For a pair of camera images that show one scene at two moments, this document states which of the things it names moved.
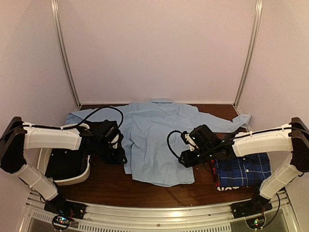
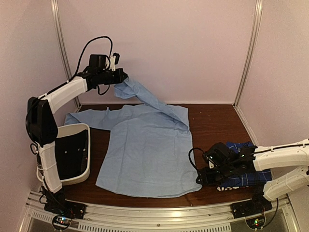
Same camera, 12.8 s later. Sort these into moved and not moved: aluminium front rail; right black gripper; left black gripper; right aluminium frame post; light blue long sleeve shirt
Moved: light blue long sleeve shirt; right black gripper; left black gripper
Not moved: right aluminium frame post; aluminium front rail
